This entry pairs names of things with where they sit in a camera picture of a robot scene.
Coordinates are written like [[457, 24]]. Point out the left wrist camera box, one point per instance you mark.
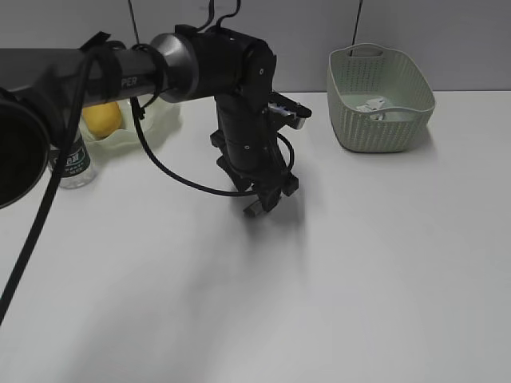
[[286, 112]]

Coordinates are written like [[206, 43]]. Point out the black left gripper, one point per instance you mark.
[[268, 187]]

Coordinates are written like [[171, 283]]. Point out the pale green wavy plate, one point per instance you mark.
[[161, 119]]

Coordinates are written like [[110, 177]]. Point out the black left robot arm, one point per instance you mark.
[[38, 87]]

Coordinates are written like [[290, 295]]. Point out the pale green plastic basket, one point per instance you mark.
[[364, 71]]

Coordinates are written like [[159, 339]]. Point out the white grey eraser top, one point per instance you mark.
[[254, 209]]

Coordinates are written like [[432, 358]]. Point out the black mesh pen holder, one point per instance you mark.
[[217, 139]]

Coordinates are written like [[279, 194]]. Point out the white waste paper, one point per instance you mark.
[[373, 105]]

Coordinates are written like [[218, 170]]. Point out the clear water bottle green label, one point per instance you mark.
[[79, 169]]

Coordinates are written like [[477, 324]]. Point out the yellow mango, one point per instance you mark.
[[102, 120]]

